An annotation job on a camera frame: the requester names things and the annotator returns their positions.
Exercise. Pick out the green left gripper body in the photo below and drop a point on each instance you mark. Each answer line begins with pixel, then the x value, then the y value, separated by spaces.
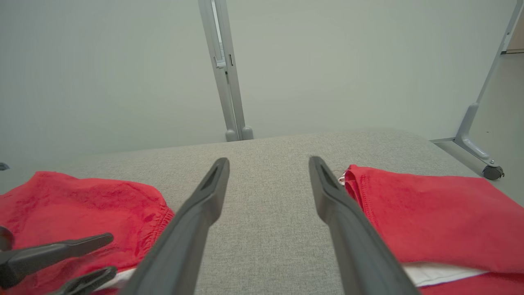
pixel 5 238

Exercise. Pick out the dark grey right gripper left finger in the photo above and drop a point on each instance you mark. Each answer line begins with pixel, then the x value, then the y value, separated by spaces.
pixel 184 254

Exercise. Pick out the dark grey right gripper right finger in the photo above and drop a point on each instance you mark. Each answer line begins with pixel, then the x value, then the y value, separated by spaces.
pixel 360 258

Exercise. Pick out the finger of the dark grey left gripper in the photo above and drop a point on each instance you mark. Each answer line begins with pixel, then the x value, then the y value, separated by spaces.
pixel 90 280
pixel 32 258

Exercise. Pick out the red shorts with white stripe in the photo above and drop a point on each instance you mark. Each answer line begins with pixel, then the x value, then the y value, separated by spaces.
pixel 82 205

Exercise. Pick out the grey metal partition post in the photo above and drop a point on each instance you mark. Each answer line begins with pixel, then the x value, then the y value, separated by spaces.
pixel 237 94
pixel 225 94

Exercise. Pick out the grey frame leg with caster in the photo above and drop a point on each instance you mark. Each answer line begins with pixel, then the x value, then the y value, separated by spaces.
pixel 468 123

